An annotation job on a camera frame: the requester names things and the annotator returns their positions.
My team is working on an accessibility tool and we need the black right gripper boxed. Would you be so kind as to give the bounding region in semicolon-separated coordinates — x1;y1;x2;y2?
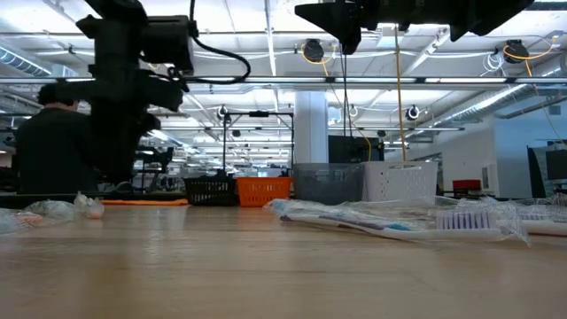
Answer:
294;0;536;56

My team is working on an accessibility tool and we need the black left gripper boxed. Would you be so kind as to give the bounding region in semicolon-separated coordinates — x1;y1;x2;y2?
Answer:
75;16;184;186

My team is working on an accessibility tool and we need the green white toothbrush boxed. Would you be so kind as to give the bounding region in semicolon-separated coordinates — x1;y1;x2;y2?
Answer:
24;199;77;222

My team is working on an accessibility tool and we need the orange flat lid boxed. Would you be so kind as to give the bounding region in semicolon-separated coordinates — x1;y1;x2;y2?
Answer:
100;198;190;207

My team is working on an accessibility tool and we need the person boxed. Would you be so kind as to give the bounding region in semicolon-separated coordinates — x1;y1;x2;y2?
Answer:
15;82;99;195

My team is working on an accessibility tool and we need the black plastic basket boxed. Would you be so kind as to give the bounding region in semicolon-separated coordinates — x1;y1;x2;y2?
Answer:
183;174;241;207

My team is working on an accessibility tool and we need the white building column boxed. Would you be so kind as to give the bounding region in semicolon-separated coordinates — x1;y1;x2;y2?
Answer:
294;90;330;165

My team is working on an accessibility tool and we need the black cabinet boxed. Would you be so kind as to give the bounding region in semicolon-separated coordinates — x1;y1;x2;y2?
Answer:
328;135;385;164

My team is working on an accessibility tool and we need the orange plastic basket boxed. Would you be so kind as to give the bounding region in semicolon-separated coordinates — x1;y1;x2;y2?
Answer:
236;176;294;208

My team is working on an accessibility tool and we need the grey plastic basket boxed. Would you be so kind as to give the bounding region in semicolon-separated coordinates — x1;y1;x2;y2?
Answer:
291;162;367;206

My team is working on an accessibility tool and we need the blue white wrapped toothbrush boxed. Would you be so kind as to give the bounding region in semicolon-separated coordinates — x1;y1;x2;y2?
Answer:
264;198;444;221

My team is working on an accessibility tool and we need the white plastic basket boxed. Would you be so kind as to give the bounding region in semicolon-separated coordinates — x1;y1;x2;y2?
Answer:
361;159;439;206

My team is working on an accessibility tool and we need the red box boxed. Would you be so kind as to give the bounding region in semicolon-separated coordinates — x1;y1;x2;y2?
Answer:
452;179;483;191

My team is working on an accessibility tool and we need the purple white wrapped toothbrush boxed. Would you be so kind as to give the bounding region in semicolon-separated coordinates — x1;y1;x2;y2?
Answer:
504;197;567;237
278;207;532;247

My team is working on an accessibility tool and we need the black monitor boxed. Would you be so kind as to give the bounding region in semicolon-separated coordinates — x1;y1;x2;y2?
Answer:
526;140;567;199

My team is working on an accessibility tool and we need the black looped cable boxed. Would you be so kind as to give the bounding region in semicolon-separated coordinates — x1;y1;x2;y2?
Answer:
339;43;355;138

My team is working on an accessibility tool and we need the yellow cable with black weight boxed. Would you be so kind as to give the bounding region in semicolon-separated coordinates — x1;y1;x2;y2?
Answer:
392;24;408;163

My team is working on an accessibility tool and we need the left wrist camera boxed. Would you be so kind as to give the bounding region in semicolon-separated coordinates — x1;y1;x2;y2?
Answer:
140;14;198;75

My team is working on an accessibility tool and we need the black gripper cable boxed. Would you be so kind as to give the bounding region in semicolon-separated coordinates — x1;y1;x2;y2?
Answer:
189;0;252;86

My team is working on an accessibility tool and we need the black rig frame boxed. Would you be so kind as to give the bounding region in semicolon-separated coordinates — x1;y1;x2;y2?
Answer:
221;110;296;178

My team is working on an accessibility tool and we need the silver ventilation duct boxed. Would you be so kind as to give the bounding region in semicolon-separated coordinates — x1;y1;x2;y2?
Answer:
433;83;567;129
0;46;54;76

